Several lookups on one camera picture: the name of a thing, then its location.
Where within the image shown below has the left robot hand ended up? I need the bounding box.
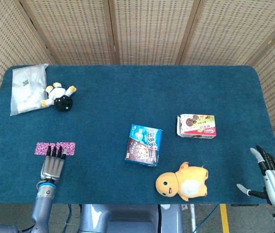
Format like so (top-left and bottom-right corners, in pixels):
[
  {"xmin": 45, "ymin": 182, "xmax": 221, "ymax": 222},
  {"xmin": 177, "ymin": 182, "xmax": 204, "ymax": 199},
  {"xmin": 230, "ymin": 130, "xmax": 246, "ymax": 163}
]
[{"xmin": 39, "ymin": 145, "xmax": 68, "ymax": 184}]

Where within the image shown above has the white plastic bag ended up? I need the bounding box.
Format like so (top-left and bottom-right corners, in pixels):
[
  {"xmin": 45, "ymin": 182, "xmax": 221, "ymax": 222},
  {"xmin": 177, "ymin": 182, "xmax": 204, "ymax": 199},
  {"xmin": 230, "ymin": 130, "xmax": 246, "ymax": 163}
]
[{"xmin": 10, "ymin": 63, "xmax": 49, "ymax": 117}]

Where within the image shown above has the blue chocolate chip cookie box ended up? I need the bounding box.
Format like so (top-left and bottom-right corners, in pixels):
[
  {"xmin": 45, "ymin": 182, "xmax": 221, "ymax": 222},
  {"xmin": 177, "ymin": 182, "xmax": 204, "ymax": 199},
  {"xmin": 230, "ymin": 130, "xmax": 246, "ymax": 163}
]
[{"xmin": 124, "ymin": 124, "xmax": 163, "ymax": 167}]

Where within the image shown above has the white green red biscuit box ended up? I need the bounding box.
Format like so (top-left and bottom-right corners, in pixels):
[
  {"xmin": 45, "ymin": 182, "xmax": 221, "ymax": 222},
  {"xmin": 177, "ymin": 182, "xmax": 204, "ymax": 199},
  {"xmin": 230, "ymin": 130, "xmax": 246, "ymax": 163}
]
[{"xmin": 176, "ymin": 114, "xmax": 217, "ymax": 139}]

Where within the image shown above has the black headed white plush doll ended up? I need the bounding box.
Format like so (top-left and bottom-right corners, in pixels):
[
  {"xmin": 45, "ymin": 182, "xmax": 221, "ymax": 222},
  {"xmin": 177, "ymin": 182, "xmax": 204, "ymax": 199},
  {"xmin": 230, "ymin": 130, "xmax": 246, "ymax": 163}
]
[{"xmin": 40, "ymin": 82, "xmax": 78, "ymax": 112}]

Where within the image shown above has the white metal pole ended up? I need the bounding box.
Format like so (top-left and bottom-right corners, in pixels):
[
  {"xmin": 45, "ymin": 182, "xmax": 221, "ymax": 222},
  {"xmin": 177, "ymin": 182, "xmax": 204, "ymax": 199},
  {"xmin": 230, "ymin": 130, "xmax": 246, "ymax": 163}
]
[{"xmin": 190, "ymin": 203, "xmax": 196, "ymax": 233}]

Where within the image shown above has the grey blue robot torso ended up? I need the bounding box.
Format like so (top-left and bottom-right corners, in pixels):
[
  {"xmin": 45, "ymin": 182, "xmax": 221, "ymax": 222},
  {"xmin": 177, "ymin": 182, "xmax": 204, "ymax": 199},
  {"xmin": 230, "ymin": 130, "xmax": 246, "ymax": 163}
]
[{"xmin": 79, "ymin": 203, "xmax": 184, "ymax": 233}]

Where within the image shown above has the yellow plush dinosaur toy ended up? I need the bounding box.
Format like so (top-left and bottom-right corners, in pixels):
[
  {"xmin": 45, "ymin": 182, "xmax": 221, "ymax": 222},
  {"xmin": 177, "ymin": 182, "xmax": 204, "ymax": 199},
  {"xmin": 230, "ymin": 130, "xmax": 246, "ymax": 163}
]
[{"xmin": 155, "ymin": 162, "xmax": 209, "ymax": 202}]

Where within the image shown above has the blue cable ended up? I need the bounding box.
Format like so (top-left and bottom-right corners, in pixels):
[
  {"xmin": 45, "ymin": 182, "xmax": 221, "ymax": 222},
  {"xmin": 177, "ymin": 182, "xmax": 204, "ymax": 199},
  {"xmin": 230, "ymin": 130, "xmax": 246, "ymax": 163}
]
[
  {"xmin": 63, "ymin": 203, "xmax": 73, "ymax": 233},
  {"xmin": 195, "ymin": 203, "xmax": 220, "ymax": 233}
]

